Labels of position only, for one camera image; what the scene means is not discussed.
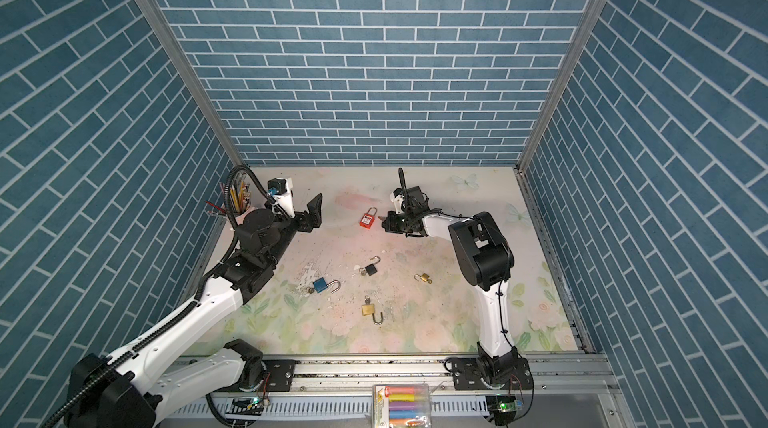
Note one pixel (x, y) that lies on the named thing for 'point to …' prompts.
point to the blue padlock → (320, 284)
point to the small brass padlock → (424, 277)
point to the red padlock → (368, 218)
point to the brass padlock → (369, 310)
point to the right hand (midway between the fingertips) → (381, 221)
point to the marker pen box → (401, 405)
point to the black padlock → (372, 268)
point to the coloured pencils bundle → (240, 196)
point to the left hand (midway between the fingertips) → (308, 193)
